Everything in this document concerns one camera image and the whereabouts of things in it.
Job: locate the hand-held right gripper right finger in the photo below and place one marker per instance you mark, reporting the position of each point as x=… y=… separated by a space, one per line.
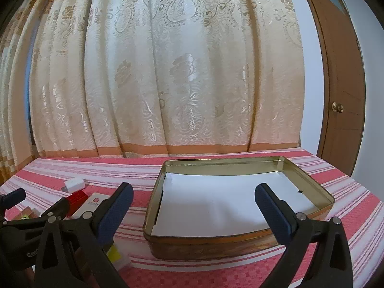
x=274 y=216

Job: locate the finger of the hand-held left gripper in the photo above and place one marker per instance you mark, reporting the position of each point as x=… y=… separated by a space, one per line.
x=58 y=208
x=13 y=196

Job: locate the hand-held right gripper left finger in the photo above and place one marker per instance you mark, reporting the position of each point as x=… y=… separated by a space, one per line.
x=115 y=216

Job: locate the copper pink box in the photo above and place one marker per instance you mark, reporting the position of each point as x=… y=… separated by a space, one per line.
x=15 y=214

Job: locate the red building block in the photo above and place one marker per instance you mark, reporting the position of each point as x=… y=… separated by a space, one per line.
x=77 y=201

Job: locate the white charger plug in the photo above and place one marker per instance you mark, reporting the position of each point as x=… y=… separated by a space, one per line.
x=75 y=184

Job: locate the white green labelled bottle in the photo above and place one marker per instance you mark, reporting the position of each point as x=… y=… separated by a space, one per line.
x=121 y=258

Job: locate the golden metal tin box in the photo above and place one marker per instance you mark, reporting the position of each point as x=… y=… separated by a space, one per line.
x=210 y=247

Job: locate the white paper liner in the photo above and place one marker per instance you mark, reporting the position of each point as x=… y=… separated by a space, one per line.
x=225 y=204

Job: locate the pink striped tablecloth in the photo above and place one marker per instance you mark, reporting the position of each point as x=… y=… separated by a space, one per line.
x=210 y=273

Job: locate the brass door knob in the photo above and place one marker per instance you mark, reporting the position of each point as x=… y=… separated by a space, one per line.
x=337 y=107

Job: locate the brown wooden door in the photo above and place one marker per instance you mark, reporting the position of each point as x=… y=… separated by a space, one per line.
x=339 y=66

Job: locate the cream floral curtain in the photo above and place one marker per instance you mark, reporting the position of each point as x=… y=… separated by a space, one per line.
x=180 y=66

